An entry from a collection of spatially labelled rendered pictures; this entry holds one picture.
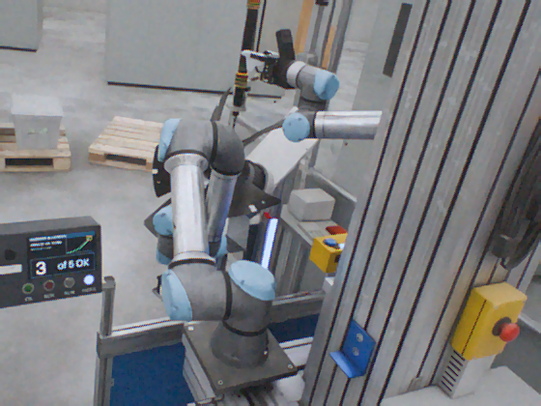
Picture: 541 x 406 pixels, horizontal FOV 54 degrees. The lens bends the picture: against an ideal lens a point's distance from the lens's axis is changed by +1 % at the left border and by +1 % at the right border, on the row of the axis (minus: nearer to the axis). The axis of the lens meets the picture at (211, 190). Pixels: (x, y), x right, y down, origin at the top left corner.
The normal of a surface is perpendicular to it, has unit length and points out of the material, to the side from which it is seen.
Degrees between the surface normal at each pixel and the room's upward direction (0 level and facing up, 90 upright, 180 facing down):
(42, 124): 95
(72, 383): 0
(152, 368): 90
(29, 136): 95
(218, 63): 90
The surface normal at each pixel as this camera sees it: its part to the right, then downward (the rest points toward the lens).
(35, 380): 0.14, -0.90
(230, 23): 0.20, 0.44
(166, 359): 0.42, 0.44
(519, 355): -0.90, 0.07
